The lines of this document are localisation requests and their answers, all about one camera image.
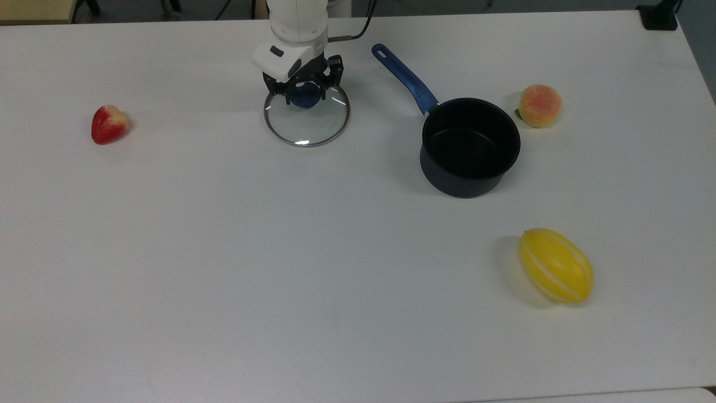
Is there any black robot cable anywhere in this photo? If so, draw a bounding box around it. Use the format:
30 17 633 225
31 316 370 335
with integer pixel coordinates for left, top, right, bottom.
327 0 377 44

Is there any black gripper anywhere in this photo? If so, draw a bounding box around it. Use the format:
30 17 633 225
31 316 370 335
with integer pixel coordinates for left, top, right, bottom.
262 54 345 107

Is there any dark blue saucepan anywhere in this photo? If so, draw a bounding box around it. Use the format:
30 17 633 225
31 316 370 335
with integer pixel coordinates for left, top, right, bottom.
371 43 522 199

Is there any wooden desk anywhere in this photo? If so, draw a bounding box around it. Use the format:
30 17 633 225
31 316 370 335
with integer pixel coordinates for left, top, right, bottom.
0 0 77 25

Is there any black camera stand pole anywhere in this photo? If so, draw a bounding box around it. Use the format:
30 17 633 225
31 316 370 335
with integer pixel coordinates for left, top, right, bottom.
636 0 682 31

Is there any orange yellow peach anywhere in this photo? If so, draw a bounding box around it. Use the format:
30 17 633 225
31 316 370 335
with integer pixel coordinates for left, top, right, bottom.
514 84 563 129

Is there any glass lid with blue knob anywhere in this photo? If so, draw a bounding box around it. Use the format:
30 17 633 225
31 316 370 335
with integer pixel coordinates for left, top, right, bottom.
263 81 352 148

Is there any yellow striped melon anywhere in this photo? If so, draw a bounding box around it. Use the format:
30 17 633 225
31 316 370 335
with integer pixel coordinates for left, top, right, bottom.
517 227 595 305

